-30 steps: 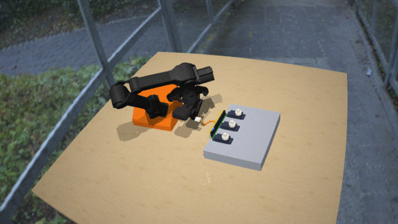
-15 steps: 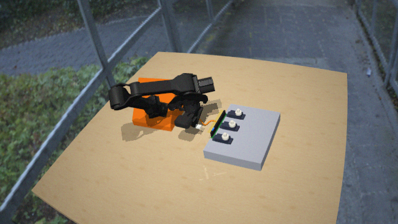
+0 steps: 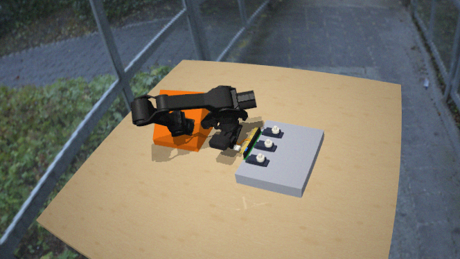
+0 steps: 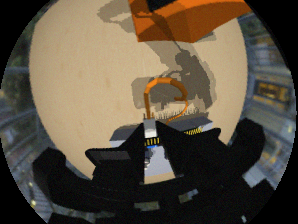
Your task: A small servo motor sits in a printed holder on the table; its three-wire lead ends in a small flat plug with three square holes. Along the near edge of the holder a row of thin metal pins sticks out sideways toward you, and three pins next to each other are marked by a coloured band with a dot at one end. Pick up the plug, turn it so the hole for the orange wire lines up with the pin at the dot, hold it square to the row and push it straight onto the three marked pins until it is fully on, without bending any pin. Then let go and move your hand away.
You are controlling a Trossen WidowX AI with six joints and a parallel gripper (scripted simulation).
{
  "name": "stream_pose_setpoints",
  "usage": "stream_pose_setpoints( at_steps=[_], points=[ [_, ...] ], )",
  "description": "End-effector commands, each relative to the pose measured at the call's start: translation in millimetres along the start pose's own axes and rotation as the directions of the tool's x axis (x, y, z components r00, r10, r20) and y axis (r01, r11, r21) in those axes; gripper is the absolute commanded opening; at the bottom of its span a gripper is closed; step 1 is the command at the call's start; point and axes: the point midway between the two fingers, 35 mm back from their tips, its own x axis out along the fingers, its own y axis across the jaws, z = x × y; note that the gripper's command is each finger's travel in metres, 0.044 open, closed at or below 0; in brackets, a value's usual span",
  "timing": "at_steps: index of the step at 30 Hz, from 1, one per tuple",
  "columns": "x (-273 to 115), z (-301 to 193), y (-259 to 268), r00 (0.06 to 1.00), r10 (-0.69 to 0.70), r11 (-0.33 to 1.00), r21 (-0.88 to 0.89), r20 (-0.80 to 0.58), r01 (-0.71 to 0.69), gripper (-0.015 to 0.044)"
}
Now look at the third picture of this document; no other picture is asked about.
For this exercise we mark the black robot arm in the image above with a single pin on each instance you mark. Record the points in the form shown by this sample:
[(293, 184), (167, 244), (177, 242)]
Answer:
[(221, 101)]

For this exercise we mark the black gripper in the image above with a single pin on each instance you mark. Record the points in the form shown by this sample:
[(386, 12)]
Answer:
[(230, 130)]

